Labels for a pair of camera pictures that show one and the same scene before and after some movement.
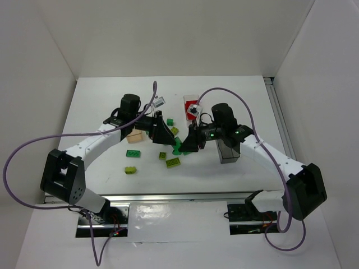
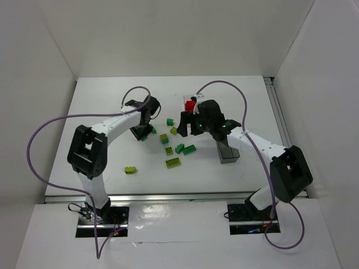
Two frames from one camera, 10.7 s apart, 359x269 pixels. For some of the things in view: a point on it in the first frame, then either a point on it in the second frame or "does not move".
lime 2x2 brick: (174, 130) does not move
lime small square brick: (162, 155) -> (169, 151)
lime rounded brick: (130, 170) does not move
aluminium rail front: (236, 196) does not move
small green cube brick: (170, 121) does not move
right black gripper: (197, 135) -> (191, 123)
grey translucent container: (226, 154) does not move
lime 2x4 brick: (173, 162) does not move
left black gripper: (154, 128) -> (139, 131)
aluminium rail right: (283, 126) does not move
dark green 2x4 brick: (133, 153) -> (154, 131)
